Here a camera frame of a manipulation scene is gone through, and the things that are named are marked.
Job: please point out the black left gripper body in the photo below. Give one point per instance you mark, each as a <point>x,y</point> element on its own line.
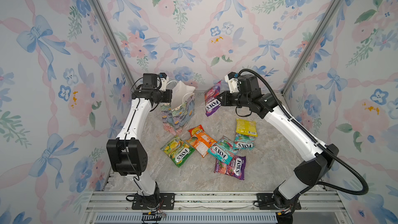
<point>164,97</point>

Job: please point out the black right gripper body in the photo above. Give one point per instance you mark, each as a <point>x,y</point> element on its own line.
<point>237,100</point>

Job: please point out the floral paper gift bag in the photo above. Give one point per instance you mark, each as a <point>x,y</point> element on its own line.
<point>177,114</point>

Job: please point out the purple Fox's candy bag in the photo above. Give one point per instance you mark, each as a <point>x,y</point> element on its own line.
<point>212,104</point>

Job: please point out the purple Fox's bag front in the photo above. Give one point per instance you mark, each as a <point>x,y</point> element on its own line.
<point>236,167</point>

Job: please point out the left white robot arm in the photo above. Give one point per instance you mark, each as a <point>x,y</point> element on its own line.
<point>127,155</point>

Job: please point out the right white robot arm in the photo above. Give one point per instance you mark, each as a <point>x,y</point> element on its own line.
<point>315,161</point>

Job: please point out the teal Fox's candy bag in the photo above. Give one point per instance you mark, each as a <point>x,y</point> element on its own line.
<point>245,142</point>

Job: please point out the green Fox's candy bag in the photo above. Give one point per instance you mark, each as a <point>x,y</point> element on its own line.
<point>178,151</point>

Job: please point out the yellow snack packet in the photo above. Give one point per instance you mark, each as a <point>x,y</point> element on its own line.
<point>246,127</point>

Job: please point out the orange snack packet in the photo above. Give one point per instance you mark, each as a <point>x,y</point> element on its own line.
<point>200,140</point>

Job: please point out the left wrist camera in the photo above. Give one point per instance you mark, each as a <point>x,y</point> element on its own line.
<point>155,81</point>

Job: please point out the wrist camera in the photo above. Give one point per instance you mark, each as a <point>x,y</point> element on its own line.
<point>155,81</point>
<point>244,83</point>

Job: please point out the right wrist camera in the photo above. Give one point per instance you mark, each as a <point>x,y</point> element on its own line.
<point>244,83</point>

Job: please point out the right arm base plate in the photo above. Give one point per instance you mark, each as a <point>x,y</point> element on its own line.
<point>271,201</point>

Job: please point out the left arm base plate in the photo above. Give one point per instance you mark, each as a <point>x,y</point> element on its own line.
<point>158,201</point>

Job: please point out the front aluminium base frame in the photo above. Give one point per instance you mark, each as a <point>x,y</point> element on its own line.
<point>215,207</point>

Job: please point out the left corner aluminium post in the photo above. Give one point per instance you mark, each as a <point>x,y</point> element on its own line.
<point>104,23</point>

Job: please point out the corner aluminium post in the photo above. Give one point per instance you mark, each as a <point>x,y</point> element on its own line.
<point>332,9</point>
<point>104,23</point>

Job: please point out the right corner aluminium post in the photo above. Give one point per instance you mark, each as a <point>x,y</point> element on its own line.
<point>332,9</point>

